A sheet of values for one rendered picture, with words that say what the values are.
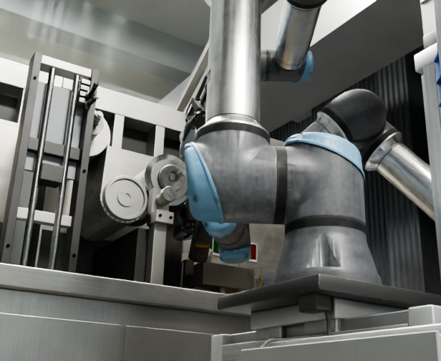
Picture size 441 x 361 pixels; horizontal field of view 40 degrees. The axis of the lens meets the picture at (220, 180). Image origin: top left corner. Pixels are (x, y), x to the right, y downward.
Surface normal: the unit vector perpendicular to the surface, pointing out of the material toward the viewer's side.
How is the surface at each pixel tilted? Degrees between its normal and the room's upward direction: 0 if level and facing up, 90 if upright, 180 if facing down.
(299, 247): 72
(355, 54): 180
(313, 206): 90
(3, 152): 90
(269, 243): 90
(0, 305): 90
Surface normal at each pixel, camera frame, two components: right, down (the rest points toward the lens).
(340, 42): -0.04, 0.94
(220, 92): -0.47, -0.35
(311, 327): -0.84, -0.22
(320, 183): -0.11, -0.28
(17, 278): 0.51, -0.29
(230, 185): -0.01, 0.05
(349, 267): 0.22, -0.60
